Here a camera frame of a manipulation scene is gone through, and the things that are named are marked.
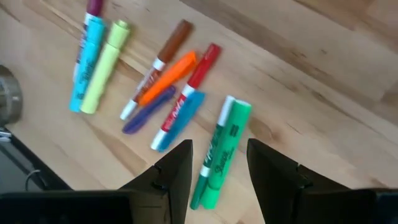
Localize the red cap white marker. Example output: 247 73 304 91
150 42 223 152

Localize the orange highlighter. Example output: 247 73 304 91
138 50 198 107

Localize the brown cap white marker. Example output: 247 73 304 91
119 19 194 121

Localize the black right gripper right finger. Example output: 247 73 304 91
247 138 349 224

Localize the white bulb metal lamp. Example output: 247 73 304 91
0 64 23 127

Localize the thin green marker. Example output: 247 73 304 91
189 95 236 211

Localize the white lamp cable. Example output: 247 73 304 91
24 169 42 191

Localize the maroon cap white marker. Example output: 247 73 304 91
73 0 105 83

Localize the turquoise highlighter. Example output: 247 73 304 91
68 16 106 113

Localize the slim purple highlighter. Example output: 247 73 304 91
122 85 177 135

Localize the blue highlighter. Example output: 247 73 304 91
157 90 206 153

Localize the yellow-green highlighter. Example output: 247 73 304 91
80 19 131 115

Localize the thick green highlighter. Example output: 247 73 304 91
200 99 252 210

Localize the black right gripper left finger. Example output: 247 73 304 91
119 139 194 224

